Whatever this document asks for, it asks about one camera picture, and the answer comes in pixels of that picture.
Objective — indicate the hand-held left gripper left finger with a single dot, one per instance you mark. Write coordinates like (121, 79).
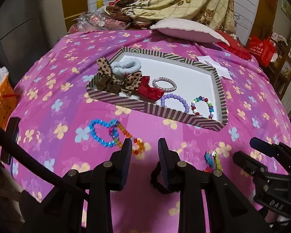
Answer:
(127, 155)

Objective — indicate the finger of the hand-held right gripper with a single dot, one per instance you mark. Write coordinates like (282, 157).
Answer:
(247, 161)
(262, 145)

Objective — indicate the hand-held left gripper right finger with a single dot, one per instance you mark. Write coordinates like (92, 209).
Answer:
(163, 155)

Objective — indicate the red hair bow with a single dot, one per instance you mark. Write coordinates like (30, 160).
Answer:
(151, 91)

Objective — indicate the light leopard print hair bow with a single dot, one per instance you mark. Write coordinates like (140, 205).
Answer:
(131, 83)

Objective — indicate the striped cardboard box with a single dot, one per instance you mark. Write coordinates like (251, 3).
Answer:
(184, 70)

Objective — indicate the pale blue fluffy scrunchie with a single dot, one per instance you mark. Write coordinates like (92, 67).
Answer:
(126, 64)

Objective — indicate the white paper sheet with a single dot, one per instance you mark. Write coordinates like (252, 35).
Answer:
(220, 70)

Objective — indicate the pink floral blanket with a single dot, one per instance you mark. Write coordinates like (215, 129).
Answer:
(75, 77)

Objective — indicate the red gift bag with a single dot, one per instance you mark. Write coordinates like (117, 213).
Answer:
(260, 51)

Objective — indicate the red frilled cushion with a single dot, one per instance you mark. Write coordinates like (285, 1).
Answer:
(235, 45)

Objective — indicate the black phone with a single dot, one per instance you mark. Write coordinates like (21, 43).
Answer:
(12, 131)

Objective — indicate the white pillow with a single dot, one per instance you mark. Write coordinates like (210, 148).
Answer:
(184, 30)

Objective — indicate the brown jar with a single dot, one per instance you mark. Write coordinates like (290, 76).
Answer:
(141, 24)

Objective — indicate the orange plastic basket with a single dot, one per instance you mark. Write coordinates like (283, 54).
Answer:
(2, 102)

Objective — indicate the clear plastic bag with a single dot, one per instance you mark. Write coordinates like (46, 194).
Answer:
(94, 20)

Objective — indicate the white tissue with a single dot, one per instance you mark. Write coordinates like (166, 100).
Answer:
(1, 75)

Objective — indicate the yellow bottle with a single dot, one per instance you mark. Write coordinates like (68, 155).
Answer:
(100, 4)

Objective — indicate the grey metal cabinet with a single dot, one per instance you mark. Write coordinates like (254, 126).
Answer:
(26, 17)

